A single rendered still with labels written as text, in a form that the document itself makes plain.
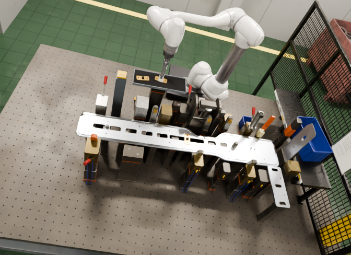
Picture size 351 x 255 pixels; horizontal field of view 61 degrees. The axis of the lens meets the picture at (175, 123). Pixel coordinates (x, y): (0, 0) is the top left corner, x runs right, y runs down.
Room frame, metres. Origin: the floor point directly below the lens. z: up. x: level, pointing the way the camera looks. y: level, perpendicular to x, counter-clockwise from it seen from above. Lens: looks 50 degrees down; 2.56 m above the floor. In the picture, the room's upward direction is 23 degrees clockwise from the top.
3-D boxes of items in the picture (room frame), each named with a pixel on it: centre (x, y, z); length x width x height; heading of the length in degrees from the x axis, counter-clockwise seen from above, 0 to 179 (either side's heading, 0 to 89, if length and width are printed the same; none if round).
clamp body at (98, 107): (1.21, 0.50, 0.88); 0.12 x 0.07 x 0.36; 18
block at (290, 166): (1.33, -0.86, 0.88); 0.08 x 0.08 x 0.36; 18
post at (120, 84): (1.39, 0.46, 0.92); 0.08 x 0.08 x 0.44; 18
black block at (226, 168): (1.13, -0.43, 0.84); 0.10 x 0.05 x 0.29; 18
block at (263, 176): (1.20, -0.69, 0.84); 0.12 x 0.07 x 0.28; 18
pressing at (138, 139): (1.21, -0.10, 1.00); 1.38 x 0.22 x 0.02; 108
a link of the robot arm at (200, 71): (1.99, -0.03, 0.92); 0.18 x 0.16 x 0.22; 59
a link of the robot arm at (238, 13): (1.96, -0.09, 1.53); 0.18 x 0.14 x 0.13; 149
